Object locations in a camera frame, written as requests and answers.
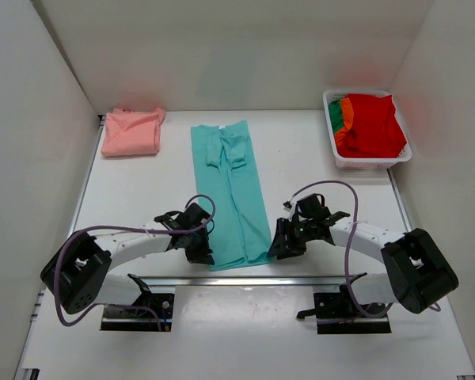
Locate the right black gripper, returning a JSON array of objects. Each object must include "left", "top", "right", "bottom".
[{"left": 268, "top": 218, "right": 315, "bottom": 260}]

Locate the teal t-shirt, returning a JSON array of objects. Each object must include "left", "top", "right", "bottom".
[{"left": 191, "top": 120, "right": 272, "bottom": 272}]

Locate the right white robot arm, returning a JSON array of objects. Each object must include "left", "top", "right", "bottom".
[{"left": 268, "top": 211, "right": 459, "bottom": 318}]

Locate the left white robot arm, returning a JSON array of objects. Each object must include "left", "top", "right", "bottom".
[{"left": 40, "top": 203, "right": 214, "bottom": 318}]

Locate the white plastic basket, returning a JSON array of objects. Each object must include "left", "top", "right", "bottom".
[{"left": 323, "top": 89, "right": 412, "bottom": 169}]

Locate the folded pink t-shirt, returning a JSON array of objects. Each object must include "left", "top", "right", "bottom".
[{"left": 101, "top": 108, "right": 165, "bottom": 158}]

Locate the green t-shirt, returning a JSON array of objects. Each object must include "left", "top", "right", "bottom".
[{"left": 329, "top": 99, "right": 344, "bottom": 135}]

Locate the red t-shirt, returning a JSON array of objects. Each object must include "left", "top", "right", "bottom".
[{"left": 336, "top": 93, "right": 407, "bottom": 158}]

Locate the orange t-shirt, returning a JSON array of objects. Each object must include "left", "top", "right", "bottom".
[{"left": 335, "top": 97, "right": 354, "bottom": 146}]

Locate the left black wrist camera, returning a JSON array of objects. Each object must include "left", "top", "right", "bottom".
[{"left": 177, "top": 203, "right": 211, "bottom": 230}]

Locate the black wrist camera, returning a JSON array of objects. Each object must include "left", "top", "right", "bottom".
[
  {"left": 177, "top": 203, "right": 211, "bottom": 230},
  {"left": 296, "top": 193, "right": 330, "bottom": 220}
]

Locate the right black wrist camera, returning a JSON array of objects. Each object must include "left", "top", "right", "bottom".
[{"left": 296, "top": 193, "right": 330, "bottom": 220}]

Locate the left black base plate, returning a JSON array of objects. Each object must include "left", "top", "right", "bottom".
[{"left": 100, "top": 291, "right": 175, "bottom": 333}]

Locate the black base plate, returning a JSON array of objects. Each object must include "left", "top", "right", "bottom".
[
  {"left": 313, "top": 292, "right": 392, "bottom": 335},
  {"left": 100, "top": 291, "right": 175, "bottom": 333}
]

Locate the aluminium table rail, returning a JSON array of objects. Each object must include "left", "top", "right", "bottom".
[{"left": 55, "top": 272, "right": 431, "bottom": 288}]

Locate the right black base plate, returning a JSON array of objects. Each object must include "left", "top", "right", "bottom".
[{"left": 313, "top": 292, "right": 392, "bottom": 335}]

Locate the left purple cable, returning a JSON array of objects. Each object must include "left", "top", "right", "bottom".
[{"left": 53, "top": 193, "right": 217, "bottom": 332}]

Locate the purple cable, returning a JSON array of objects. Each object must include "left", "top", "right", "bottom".
[
  {"left": 53, "top": 193, "right": 217, "bottom": 332},
  {"left": 291, "top": 180, "right": 443, "bottom": 320}
]

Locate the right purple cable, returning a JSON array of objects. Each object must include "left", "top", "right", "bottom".
[{"left": 291, "top": 180, "right": 443, "bottom": 320}]

